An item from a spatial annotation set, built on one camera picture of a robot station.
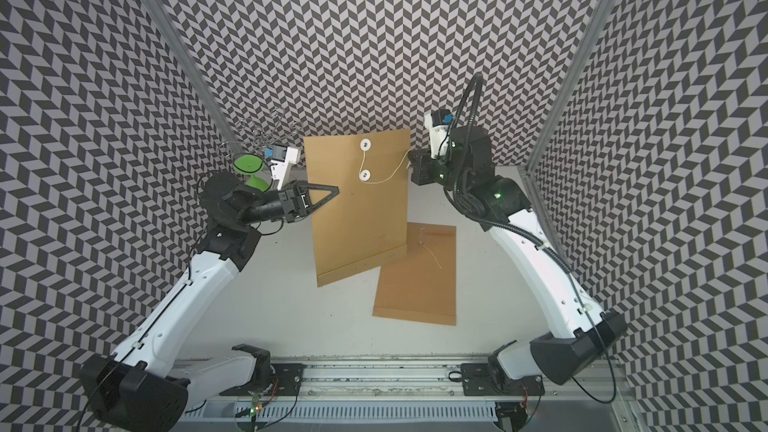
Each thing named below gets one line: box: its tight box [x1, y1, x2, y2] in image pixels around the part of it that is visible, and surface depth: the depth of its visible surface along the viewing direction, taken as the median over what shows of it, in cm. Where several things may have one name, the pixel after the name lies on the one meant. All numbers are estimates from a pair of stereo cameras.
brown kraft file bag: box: [373, 222, 457, 326], surface depth 91 cm
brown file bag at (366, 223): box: [303, 129, 410, 287], surface depth 61 cm
